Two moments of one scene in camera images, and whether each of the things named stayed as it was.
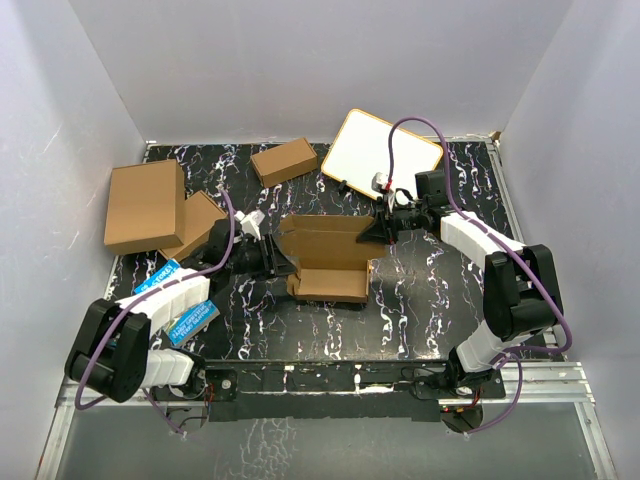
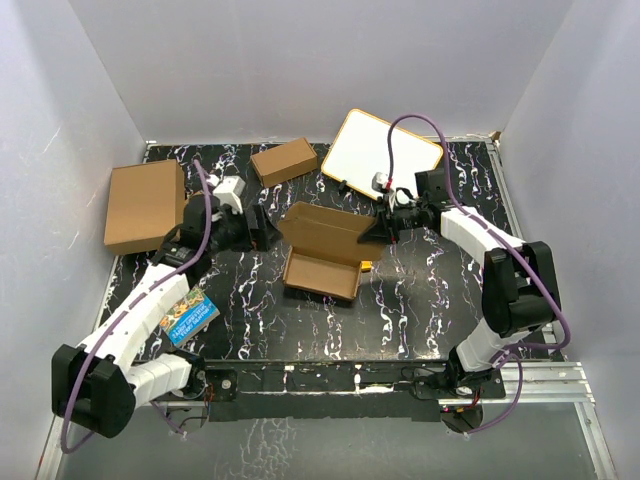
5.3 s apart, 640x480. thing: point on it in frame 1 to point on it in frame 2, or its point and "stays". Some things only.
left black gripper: [280, 264] to [255, 238]
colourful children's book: [185, 324] stays
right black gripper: [378, 230] stays
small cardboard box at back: [284, 162] stays
